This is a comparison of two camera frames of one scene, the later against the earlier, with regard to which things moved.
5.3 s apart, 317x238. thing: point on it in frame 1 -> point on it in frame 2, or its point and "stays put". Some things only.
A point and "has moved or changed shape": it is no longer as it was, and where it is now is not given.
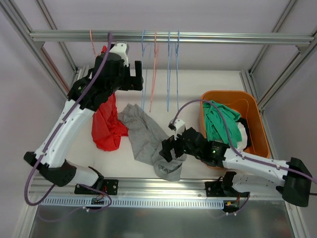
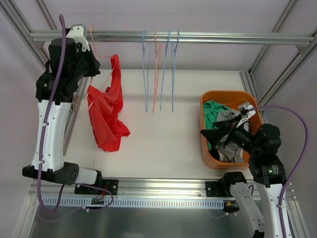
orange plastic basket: x=246 y=104 stays put
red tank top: x=107 y=127 has moved or changed shape
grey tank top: x=146 y=141 -> x=230 y=151
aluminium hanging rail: x=171 y=37 stays put
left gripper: x=132 y=79 -> x=92 y=63
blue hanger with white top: x=169 y=67 -> x=164 y=70
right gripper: x=175 y=148 -> x=228 y=132
